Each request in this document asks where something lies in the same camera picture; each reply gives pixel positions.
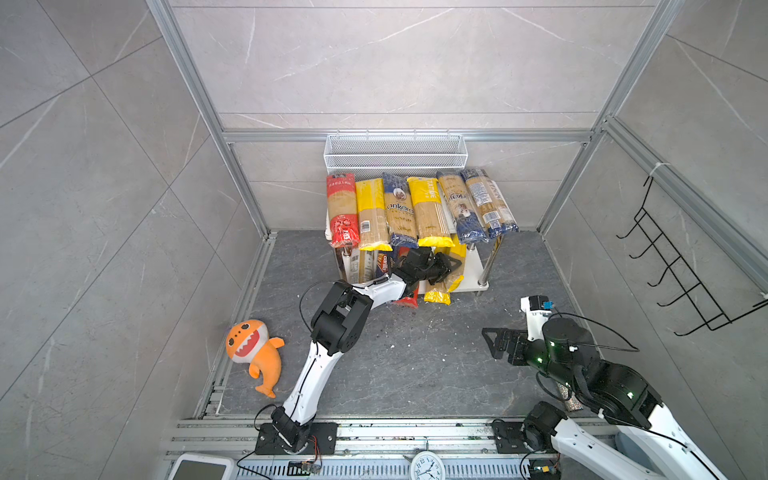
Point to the white tablet device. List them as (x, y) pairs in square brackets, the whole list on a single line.
[(195, 466)]

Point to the orange shark plush toy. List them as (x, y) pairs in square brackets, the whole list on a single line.
[(250, 343)]

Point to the black wall hook rack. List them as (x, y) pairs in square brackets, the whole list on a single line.
[(689, 287)]

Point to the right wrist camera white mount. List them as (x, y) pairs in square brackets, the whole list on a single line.
[(537, 310)]

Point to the white analog clock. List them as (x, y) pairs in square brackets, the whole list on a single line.
[(427, 465)]

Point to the blue white label spaghetti bag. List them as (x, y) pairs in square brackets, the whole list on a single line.
[(491, 206)]

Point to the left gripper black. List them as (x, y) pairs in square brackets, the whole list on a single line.
[(448, 264)]

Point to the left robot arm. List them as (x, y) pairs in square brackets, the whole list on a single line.
[(335, 328)]

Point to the blue Ankara spaghetti bag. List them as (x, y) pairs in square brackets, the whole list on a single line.
[(399, 212)]

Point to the red white label spaghetti bag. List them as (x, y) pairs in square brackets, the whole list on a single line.
[(358, 266)]

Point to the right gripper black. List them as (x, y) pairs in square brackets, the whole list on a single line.
[(501, 344)]

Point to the white two-tier shelf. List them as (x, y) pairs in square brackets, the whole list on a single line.
[(385, 212)]

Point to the blue Barilla spaghetti box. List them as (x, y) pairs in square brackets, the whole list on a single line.
[(384, 262)]

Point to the yellow Pastatime spaghetti bag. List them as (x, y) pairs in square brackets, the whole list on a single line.
[(432, 225)]

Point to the white wire mesh basket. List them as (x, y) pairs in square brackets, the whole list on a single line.
[(410, 152)]

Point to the glitter silver microphone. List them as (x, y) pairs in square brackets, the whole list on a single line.
[(565, 393)]

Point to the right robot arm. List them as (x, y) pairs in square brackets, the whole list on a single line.
[(623, 398)]

